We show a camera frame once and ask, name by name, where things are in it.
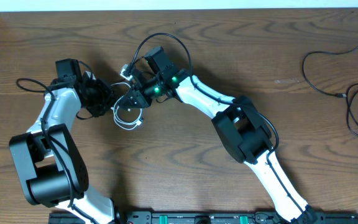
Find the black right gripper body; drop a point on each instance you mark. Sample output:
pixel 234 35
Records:
pixel 151 88

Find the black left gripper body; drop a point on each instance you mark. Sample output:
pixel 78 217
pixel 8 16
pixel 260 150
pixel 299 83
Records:
pixel 99 98

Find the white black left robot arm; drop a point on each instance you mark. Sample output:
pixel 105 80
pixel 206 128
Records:
pixel 49 166

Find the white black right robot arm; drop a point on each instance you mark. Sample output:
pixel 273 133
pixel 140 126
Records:
pixel 244 132

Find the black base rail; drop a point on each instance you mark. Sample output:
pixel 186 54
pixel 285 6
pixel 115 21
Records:
pixel 233 218

